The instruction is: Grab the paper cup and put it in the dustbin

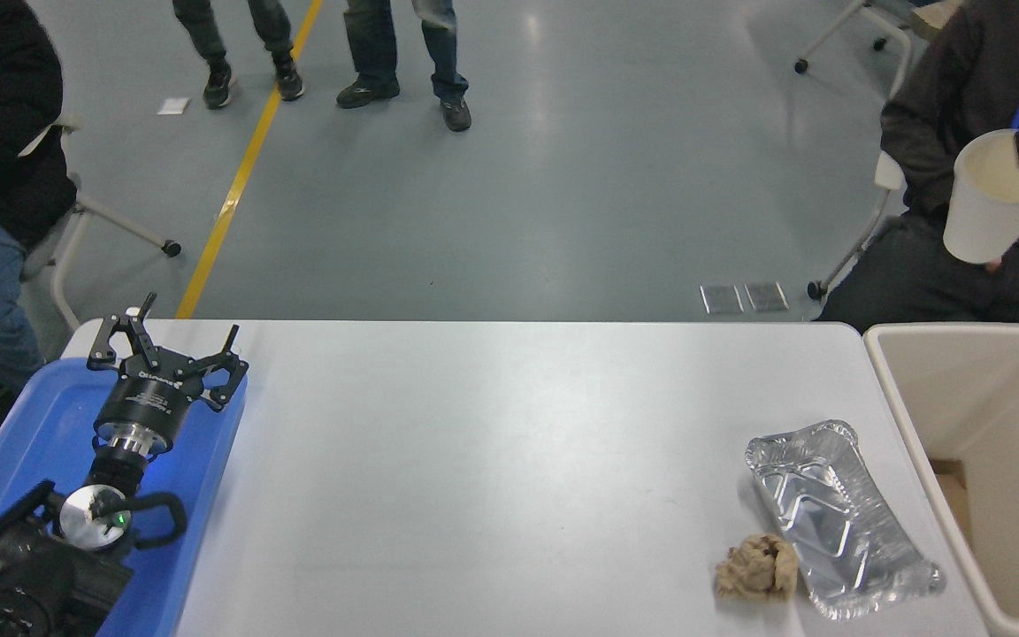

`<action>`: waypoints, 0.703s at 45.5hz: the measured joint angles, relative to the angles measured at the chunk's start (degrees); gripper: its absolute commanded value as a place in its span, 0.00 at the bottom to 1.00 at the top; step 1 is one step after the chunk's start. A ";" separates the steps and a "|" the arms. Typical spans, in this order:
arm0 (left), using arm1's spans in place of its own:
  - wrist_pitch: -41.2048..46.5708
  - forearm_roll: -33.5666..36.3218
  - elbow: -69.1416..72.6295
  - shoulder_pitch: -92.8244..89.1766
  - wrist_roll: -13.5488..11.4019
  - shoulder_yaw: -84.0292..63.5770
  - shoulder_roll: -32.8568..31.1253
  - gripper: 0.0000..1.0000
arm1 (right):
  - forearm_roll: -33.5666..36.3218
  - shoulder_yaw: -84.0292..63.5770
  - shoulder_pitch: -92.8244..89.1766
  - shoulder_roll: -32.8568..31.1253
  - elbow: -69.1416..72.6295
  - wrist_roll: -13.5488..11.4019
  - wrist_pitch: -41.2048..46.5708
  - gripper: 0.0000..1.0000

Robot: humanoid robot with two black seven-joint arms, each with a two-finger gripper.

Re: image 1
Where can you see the blue plastic tray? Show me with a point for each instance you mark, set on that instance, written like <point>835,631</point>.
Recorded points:
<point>49,416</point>

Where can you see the standing person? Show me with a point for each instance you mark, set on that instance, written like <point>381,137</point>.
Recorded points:
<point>372,44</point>
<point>209,40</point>

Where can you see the clear floor plate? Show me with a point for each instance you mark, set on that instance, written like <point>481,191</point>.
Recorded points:
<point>721,299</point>
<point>766,296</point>

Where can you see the silver foil tray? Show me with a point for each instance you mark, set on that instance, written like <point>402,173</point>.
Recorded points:
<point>837,531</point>

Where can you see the white paper cup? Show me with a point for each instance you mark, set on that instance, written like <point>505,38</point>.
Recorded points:
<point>983,217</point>

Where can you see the crumpled tan paper ball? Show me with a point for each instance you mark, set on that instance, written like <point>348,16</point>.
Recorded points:
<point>753,571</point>

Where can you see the white chair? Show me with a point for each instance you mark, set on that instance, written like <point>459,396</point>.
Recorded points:
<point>120,222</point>
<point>800,64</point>
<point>888,172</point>

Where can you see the tan cardboard box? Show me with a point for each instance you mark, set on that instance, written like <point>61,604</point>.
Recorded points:
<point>930,18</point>

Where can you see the person's hand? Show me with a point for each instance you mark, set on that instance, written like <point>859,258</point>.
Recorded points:
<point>993,263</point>

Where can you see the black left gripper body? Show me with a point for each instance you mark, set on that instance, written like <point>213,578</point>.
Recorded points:
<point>147,400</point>

